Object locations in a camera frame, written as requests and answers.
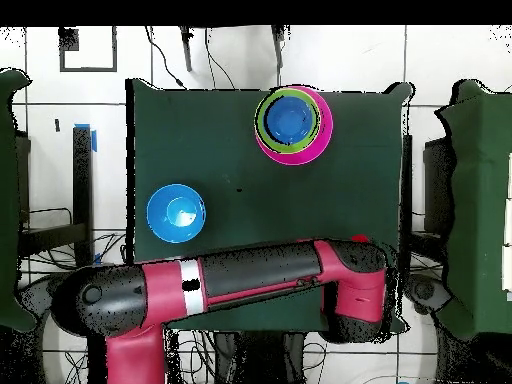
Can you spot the black stand leg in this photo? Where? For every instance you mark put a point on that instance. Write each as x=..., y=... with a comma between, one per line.
x=278, y=44
x=186, y=48

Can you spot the red cup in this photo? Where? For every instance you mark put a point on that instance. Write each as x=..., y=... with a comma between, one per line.
x=360, y=238

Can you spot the light blue bowl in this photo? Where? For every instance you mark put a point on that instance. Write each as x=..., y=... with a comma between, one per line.
x=176, y=213

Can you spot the large pink bowl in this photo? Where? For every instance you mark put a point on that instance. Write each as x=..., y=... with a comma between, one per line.
x=320, y=148

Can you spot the dark green table cloth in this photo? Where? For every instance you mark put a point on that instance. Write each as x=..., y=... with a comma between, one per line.
x=220, y=120
x=8, y=200
x=476, y=200

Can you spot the black metal stand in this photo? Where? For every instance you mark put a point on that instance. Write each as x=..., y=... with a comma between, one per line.
x=82, y=192

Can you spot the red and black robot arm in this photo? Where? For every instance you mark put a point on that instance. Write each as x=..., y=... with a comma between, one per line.
x=260, y=268

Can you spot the green bowl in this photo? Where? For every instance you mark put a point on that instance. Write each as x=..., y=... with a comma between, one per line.
x=262, y=128

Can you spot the small dark blue bowl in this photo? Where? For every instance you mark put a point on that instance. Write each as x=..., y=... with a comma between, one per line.
x=288, y=120

